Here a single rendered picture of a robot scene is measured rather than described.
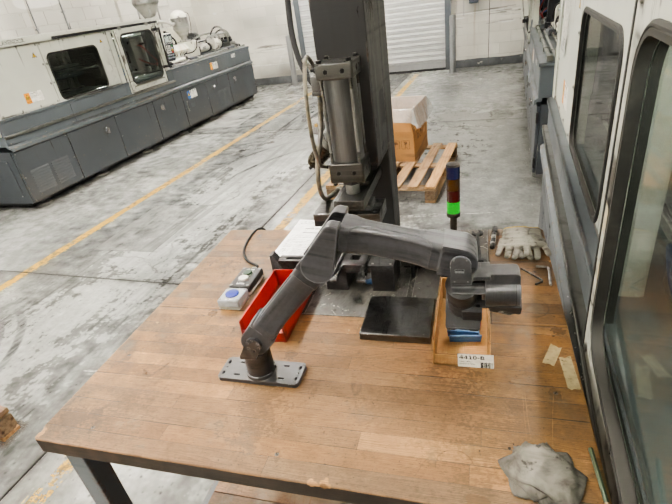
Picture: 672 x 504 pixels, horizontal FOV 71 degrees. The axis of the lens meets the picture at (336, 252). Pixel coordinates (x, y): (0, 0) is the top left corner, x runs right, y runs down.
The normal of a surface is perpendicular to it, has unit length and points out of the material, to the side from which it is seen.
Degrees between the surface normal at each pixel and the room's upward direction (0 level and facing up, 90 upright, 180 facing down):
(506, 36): 90
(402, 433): 0
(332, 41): 90
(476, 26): 90
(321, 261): 90
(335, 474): 0
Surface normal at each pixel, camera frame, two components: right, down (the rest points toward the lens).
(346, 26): -0.26, 0.50
